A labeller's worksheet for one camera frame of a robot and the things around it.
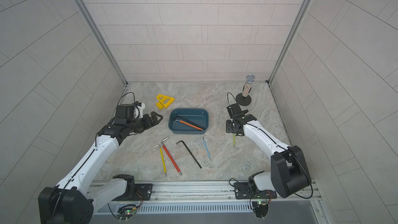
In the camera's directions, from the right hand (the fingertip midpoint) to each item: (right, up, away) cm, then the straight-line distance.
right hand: (231, 126), depth 88 cm
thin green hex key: (+2, -8, +1) cm, 8 cm away
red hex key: (-34, -14, -5) cm, 38 cm away
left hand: (-38, +6, -8) cm, 40 cm away
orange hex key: (-26, 0, +6) cm, 26 cm away
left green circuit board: (-49, -32, -22) cm, 62 cm away
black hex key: (-23, -14, -5) cm, 27 cm away
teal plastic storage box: (-19, +4, +11) cm, 22 cm away
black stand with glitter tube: (+12, +15, +17) cm, 25 cm away
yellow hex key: (-36, -18, -9) cm, 41 cm away
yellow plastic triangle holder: (-43, +13, +17) cm, 48 cm away
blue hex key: (-14, -12, -3) cm, 19 cm away
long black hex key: (-26, +2, +8) cm, 27 cm away
